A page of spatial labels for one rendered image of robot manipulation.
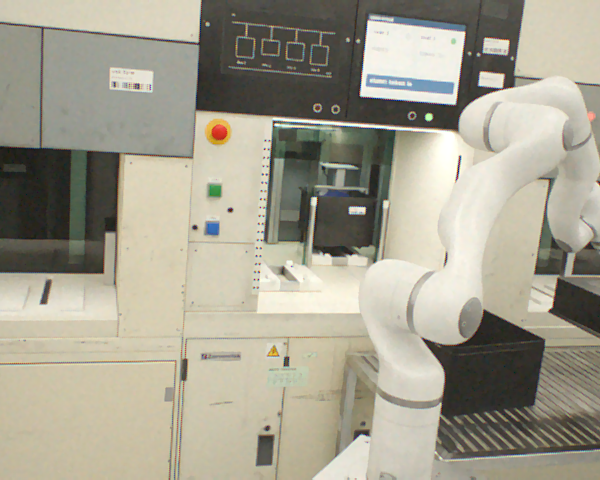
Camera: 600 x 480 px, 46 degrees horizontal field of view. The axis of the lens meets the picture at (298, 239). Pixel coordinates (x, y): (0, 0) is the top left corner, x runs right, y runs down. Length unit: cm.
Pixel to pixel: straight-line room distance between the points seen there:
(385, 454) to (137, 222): 87
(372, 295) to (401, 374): 15
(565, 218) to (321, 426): 93
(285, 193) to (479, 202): 160
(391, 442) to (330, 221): 129
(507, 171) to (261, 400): 104
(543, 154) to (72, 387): 129
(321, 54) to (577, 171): 70
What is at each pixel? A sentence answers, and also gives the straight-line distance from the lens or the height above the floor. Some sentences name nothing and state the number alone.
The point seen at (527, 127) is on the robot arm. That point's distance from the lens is 136.
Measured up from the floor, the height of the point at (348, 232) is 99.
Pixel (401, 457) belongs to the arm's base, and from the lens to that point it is 133.
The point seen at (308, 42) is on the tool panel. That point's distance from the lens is 186.
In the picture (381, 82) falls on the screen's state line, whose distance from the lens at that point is 193.
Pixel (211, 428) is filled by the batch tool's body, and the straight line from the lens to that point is 205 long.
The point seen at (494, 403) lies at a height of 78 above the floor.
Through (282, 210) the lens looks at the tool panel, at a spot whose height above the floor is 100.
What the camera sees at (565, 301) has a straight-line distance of 195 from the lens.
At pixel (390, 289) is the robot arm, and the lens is 125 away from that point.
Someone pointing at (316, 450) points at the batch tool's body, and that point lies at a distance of 216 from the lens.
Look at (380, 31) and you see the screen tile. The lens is 193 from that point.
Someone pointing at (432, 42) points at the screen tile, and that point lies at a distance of 198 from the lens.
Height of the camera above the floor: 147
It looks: 12 degrees down
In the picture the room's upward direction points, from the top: 5 degrees clockwise
